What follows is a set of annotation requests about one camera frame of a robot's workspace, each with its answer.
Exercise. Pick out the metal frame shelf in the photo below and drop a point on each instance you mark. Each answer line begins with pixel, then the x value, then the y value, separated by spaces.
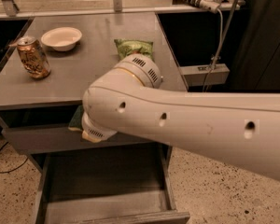
pixel 115 3

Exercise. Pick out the open grey middle drawer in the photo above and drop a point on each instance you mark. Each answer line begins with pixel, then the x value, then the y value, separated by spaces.
pixel 108 185

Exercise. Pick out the grey drawer cabinet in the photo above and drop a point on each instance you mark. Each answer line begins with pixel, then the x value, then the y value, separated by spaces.
pixel 53 100

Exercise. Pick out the green chip bag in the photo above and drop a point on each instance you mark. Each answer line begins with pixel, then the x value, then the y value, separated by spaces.
pixel 126 47

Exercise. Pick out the gold soda can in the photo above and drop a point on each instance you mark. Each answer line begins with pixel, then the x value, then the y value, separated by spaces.
pixel 33 57

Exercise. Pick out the white bowl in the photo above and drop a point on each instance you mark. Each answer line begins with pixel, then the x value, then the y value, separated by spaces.
pixel 61 39

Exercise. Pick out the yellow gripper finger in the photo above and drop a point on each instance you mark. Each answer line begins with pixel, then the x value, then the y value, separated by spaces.
pixel 89 138

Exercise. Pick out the grey top drawer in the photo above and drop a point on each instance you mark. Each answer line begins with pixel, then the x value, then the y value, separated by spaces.
pixel 57 137

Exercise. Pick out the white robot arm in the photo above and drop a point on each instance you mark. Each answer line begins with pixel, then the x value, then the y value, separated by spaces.
pixel 241 129

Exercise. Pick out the dark cabinet at right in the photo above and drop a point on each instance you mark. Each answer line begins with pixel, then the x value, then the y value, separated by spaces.
pixel 256 65

